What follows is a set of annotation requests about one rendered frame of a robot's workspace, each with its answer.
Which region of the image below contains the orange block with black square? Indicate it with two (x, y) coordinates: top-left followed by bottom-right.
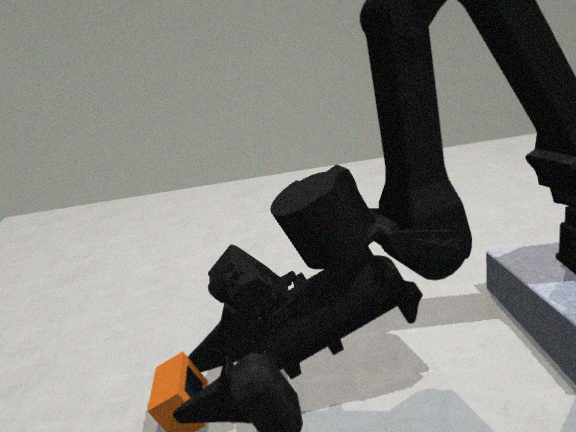
(147, 351), (208, 432)

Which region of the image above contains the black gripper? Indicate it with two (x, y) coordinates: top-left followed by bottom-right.
(173, 272), (350, 432)

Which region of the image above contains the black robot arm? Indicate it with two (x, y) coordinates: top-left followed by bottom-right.
(208, 0), (576, 340)

